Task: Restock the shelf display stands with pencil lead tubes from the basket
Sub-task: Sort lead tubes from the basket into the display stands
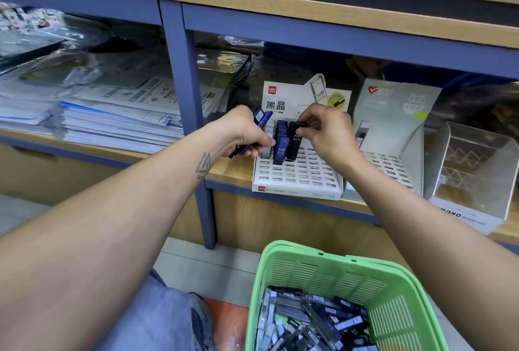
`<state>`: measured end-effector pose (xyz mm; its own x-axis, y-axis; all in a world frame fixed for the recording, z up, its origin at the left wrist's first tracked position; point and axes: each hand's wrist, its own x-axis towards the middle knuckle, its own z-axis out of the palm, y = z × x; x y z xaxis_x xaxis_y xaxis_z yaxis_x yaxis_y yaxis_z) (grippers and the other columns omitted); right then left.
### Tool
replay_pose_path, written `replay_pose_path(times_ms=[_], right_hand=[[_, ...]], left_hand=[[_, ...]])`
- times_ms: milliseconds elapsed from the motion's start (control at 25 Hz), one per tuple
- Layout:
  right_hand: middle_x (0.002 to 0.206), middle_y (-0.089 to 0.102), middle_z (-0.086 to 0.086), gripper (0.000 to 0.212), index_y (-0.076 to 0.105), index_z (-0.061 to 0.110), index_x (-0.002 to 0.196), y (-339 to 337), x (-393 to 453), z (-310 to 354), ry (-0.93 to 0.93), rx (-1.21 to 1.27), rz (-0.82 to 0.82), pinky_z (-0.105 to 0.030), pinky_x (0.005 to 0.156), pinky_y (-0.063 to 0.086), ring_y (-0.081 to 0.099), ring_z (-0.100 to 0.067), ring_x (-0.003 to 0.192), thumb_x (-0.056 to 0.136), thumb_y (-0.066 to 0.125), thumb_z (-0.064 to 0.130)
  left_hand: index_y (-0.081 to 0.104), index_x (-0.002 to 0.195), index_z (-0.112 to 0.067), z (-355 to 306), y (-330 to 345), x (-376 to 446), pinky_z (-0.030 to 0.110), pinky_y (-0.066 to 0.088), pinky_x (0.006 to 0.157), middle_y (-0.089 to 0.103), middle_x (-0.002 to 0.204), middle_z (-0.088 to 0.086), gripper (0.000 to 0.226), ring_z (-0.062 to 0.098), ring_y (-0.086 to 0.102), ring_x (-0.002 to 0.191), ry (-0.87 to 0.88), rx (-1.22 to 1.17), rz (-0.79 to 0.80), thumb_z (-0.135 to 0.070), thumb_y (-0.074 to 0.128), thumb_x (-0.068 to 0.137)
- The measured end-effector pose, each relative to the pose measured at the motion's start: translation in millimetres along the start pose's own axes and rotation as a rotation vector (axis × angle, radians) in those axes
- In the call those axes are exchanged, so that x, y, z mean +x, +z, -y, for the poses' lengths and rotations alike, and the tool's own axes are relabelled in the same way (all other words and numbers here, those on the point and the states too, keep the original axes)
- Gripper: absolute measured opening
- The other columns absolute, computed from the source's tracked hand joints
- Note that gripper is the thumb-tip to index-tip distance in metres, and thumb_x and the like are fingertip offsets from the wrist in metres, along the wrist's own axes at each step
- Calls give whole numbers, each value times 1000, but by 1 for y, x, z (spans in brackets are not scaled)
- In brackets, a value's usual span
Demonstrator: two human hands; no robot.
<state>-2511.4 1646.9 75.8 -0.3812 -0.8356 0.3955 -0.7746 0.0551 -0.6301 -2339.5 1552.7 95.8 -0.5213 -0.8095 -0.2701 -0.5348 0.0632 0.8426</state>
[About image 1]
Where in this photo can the person's right forearm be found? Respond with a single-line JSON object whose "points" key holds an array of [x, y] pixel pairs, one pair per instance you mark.
{"points": [[438, 257]]}

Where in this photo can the clear plastic display box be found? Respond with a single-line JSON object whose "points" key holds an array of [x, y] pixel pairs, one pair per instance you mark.
{"points": [[478, 176]]}

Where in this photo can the white display box red label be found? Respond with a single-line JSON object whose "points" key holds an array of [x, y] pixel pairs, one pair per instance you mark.
{"points": [[296, 176]]}

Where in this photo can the colourful printed mat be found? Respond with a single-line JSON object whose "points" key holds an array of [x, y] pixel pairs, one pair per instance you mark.
{"points": [[231, 326]]}

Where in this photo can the green plastic basket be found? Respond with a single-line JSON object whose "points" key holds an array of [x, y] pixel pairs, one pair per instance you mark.
{"points": [[340, 265]]}

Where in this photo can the grey sneaker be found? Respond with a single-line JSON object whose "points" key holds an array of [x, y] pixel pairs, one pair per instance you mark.
{"points": [[203, 322]]}

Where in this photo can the person's left forearm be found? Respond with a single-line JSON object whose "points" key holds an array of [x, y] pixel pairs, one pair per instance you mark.
{"points": [[97, 257]]}

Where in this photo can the person's left hand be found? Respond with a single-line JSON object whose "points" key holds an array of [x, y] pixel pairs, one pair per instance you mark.
{"points": [[239, 132]]}

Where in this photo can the pale green display box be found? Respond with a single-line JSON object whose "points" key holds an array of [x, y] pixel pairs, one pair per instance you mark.
{"points": [[401, 116]]}

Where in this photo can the stack of wrapped paper packs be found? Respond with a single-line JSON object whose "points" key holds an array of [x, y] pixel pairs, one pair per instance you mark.
{"points": [[122, 103]]}

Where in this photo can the person's right hand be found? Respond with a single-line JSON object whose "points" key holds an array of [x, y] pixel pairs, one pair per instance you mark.
{"points": [[328, 137]]}

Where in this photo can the pile of lead cases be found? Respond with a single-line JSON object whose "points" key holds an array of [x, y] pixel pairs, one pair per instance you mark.
{"points": [[312, 322]]}

